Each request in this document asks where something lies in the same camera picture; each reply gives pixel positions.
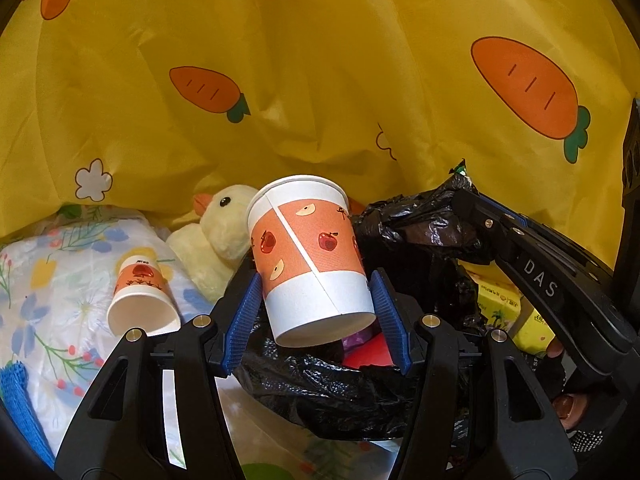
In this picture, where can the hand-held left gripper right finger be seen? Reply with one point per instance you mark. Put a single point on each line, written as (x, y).
(390, 320)

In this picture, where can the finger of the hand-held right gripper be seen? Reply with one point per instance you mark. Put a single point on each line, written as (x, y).
(575, 259)
(540, 280)

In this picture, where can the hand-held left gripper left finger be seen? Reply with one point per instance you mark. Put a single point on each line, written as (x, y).
(245, 320)

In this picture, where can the pink plastic bag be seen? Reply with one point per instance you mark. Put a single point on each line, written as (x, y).
(357, 341)

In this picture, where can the large red paper cup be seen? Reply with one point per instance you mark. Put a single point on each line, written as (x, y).
(370, 356)

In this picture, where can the orange white paper cup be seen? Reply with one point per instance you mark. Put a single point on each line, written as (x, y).
(300, 260)
(140, 305)

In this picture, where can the black trash bag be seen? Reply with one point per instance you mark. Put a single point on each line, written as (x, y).
(320, 390)

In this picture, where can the shiny black wrapper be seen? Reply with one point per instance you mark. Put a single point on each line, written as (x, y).
(461, 167)

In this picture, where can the person's right hand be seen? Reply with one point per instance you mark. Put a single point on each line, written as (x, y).
(567, 405)

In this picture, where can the yellow printed carton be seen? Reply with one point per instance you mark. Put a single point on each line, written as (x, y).
(500, 300)

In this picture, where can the yellow duck plush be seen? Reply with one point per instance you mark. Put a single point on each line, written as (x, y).
(220, 240)

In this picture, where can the floral bedsheet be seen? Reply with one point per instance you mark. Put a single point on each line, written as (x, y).
(60, 310)

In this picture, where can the blue knitted cloth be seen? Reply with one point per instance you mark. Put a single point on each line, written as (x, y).
(25, 405)

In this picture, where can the yellow carrot print curtain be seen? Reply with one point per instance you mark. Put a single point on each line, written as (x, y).
(325, 85)

